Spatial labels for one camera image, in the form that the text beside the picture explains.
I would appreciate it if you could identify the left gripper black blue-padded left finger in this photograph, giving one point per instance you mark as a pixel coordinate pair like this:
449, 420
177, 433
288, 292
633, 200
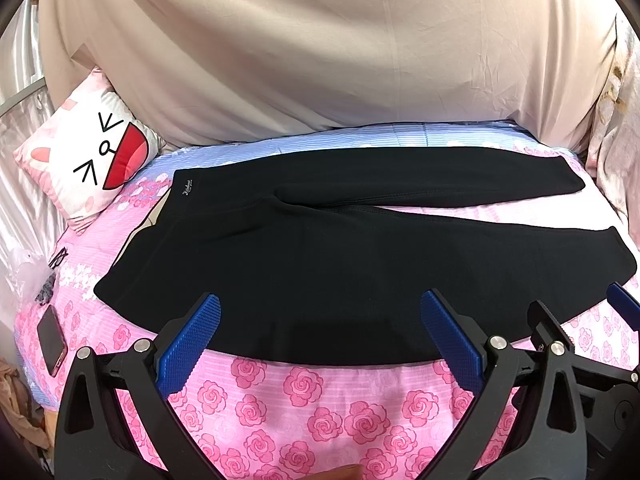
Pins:
115, 419

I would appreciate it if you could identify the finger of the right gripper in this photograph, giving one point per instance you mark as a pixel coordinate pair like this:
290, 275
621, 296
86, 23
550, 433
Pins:
547, 331
624, 304

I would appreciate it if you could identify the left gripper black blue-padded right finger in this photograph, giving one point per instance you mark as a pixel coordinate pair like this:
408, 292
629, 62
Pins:
525, 420

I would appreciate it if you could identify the black pants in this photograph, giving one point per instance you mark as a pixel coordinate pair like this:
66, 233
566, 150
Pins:
321, 257

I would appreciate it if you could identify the black smartphone red case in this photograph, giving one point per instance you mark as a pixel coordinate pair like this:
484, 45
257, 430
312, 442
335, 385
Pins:
52, 342

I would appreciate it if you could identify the tan crumpled cloth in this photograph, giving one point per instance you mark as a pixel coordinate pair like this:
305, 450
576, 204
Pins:
25, 419

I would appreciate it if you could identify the pink rose bed sheet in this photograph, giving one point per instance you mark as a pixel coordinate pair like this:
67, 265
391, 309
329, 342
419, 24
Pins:
260, 420

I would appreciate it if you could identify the floral cream quilt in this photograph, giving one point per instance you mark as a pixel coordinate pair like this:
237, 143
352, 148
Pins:
613, 150

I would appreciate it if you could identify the clear plastic bag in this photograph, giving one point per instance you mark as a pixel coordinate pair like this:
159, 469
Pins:
33, 280

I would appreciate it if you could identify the silver satin curtain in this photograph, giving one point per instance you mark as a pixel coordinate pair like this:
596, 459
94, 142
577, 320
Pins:
30, 223

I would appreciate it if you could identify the white cat face pillow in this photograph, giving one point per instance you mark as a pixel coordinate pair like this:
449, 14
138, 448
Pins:
91, 146

